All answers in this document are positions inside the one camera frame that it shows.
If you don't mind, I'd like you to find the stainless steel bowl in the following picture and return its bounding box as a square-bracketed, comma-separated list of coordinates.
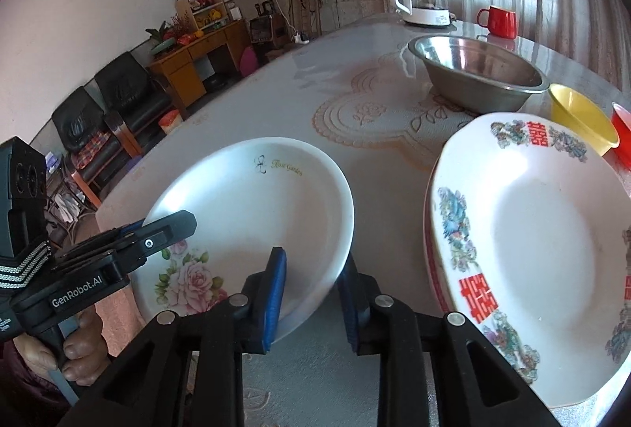
[407, 35, 550, 114]

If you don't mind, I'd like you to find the black armchair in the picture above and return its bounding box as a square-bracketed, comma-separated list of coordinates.
[51, 86, 142, 209]
[94, 52, 173, 137]

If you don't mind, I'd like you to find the red plastic bowl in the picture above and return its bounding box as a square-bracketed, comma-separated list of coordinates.
[611, 102, 631, 169]

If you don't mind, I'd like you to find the red mug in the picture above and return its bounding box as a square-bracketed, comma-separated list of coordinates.
[476, 6, 518, 40]

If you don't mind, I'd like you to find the black armchair far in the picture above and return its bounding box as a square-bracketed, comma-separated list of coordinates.
[94, 52, 173, 137]

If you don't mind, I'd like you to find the purple floral rimmed plate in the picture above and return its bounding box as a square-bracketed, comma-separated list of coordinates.
[422, 169, 452, 314]

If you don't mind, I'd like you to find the white red trash bin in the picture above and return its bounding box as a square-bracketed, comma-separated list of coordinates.
[158, 110, 183, 135]

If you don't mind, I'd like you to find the black armchair near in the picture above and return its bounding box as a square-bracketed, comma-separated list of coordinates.
[51, 86, 142, 209]

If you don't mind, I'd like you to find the pink round object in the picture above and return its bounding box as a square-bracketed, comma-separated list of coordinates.
[239, 45, 259, 77]

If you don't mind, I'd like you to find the red character patterned plate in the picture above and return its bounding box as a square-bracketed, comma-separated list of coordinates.
[431, 113, 630, 408]

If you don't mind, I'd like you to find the person's left hand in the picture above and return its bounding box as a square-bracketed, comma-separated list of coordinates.
[13, 305, 110, 386]

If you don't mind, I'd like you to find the yellow plastic bowl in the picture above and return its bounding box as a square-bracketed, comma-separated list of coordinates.
[549, 83, 620, 155]

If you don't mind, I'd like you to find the wooden cabinet desk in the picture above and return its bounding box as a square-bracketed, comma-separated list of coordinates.
[147, 20, 250, 117]

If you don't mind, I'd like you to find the white rose garden plate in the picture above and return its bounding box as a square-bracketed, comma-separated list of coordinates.
[131, 137, 354, 338]

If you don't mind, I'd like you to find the wooden chair by wall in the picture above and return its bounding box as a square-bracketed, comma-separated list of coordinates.
[288, 0, 322, 40]

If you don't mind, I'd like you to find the wooden shelf with items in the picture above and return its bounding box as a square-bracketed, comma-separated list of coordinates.
[175, 0, 231, 33]

